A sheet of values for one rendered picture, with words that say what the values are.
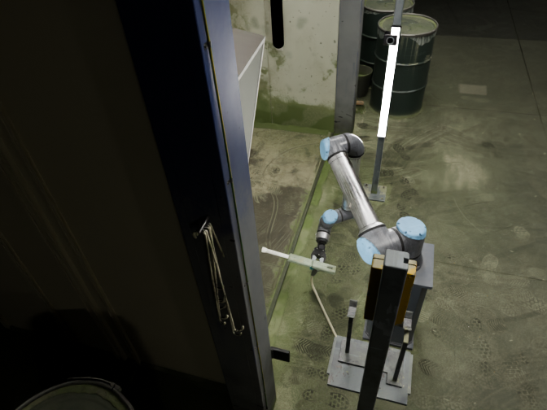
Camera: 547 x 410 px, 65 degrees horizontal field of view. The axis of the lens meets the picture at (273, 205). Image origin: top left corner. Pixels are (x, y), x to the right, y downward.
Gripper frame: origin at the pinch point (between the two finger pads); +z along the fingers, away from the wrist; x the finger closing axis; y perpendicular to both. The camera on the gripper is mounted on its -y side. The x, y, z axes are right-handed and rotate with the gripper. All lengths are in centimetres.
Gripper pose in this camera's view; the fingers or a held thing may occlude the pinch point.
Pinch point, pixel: (315, 268)
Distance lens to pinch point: 279.4
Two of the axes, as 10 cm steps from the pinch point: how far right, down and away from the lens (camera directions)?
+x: -9.7, -2.5, 0.6
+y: -0.6, 4.1, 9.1
